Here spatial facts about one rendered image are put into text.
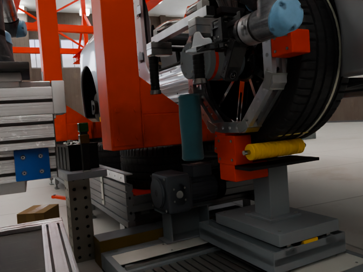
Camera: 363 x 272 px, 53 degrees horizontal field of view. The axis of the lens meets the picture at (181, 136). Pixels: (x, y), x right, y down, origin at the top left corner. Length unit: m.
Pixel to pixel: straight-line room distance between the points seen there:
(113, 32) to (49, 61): 1.94
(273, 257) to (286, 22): 0.81
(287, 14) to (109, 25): 1.08
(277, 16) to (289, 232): 0.79
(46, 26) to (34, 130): 2.72
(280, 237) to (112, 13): 1.19
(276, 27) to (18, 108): 0.67
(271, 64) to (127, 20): 0.84
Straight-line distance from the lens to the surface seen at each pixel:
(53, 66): 3.65
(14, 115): 1.05
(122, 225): 1.98
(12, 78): 1.06
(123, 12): 1.81
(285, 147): 1.39
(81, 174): 1.61
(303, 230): 1.41
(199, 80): 1.13
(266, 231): 1.39
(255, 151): 1.29
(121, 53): 1.75
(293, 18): 0.85
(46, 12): 3.76
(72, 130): 3.62
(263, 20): 0.86
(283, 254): 1.37
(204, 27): 1.16
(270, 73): 1.19
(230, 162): 1.38
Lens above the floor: 0.64
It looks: 3 degrees down
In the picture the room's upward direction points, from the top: 4 degrees counter-clockwise
